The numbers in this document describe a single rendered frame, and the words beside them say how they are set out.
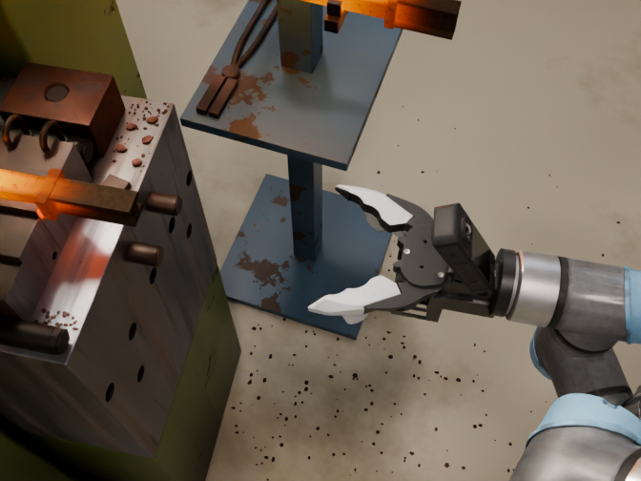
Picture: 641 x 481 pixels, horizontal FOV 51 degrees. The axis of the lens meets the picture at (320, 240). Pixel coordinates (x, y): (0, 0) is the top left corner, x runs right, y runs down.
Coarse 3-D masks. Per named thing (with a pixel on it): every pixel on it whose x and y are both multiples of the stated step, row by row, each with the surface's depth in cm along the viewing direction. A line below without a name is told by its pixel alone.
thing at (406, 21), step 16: (304, 0) 94; (320, 0) 93; (352, 0) 91; (368, 0) 91; (384, 0) 91; (400, 0) 89; (416, 0) 89; (432, 0) 89; (448, 0) 89; (384, 16) 92; (400, 16) 92; (416, 16) 91; (432, 16) 90; (448, 16) 89; (432, 32) 92; (448, 32) 91
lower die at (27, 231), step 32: (0, 160) 77; (32, 160) 77; (64, 160) 77; (0, 224) 73; (32, 224) 73; (64, 224) 80; (0, 256) 72; (32, 256) 74; (0, 288) 70; (32, 288) 75
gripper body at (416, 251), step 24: (408, 240) 70; (408, 264) 69; (432, 264) 69; (504, 264) 68; (432, 288) 68; (456, 288) 71; (504, 288) 67; (432, 312) 72; (480, 312) 74; (504, 312) 69
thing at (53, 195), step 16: (0, 176) 74; (16, 176) 74; (32, 176) 74; (48, 176) 74; (64, 176) 75; (0, 192) 73; (16, 192) 73; (32, 192) 73; (48, 192) 72; (64, 192) 73; (80, 192) 73; (96, 192) 73; (112, 192) 73; (128, 192) 73; (48, 208) 73; (64, 208) 74; (80, 208) 74; (96, 208) 72; (112, 208) 72; (128, 208) 72; (128, 224) 74
